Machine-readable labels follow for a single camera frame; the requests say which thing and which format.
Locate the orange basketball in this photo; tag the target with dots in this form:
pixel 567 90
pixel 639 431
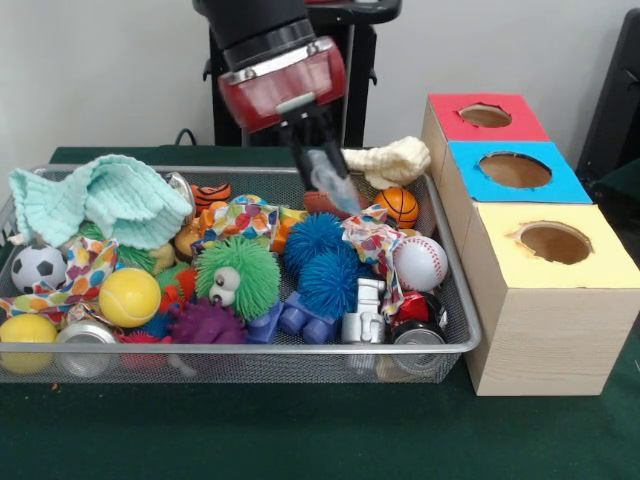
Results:
pixel 397 207

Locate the blue spiky ball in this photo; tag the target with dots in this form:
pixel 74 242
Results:
pixel 325 270

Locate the black upright panel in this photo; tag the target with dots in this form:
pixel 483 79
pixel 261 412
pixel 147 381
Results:
pixel 615 100

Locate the yellow tennis ball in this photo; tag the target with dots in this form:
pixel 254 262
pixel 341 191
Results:
pixel 129 298

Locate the mint green cloth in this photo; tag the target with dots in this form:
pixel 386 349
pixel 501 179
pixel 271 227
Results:
pixel 120 200

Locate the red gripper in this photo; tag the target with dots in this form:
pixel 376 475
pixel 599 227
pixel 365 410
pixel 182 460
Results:
pixel 280 87

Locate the purple spiky toy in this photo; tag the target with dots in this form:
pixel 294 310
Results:
pixel 207 325

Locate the smooth yellow ball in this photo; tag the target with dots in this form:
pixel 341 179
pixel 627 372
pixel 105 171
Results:
pixel 27 332

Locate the silver toy robot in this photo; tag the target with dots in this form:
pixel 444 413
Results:
pixel 365 315

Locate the wooden box with three holes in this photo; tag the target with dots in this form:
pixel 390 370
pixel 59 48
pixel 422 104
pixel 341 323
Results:
pixel 550 340

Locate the green spiky ball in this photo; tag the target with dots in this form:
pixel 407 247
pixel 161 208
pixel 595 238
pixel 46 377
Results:
pixel 245 270

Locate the black and white soccer ball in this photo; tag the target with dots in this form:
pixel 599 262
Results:
pixel 37 270

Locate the crushed clear plastic bottle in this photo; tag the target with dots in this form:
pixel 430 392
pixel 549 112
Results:
pixel 332 182

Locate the brown toy football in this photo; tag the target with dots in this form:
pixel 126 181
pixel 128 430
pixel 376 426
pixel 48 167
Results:
pixel 320 202

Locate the dark green table cloth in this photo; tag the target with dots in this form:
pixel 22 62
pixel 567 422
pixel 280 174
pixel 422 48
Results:
pixel 300 430

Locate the green covered side table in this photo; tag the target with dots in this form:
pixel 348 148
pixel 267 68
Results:
pixel 625 177

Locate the silver mesh bin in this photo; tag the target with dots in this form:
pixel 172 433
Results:
pixel 325 357

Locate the cream cloth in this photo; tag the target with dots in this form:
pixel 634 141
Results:
pixel 395 162

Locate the white baseball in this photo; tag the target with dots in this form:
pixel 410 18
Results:
pixel 421 264

